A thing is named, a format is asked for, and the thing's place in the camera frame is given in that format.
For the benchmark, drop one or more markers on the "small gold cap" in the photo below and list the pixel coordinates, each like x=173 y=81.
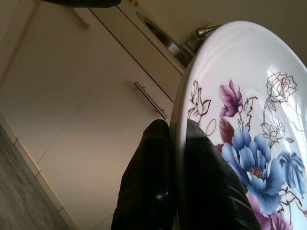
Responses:
x=134 y=2

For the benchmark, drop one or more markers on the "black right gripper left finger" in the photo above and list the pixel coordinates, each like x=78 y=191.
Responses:
x=144 y=179

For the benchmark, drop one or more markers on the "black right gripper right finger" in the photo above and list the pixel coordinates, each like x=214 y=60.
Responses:
x=208 y=187

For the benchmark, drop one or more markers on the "steel spring neck faucet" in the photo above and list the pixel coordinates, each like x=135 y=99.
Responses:
x=204 y=31

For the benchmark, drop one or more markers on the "stainless steel double sink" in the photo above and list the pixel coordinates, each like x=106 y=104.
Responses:
x=172 y=45

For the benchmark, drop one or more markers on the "white floral plate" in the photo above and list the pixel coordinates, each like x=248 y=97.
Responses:
x=239 y=72

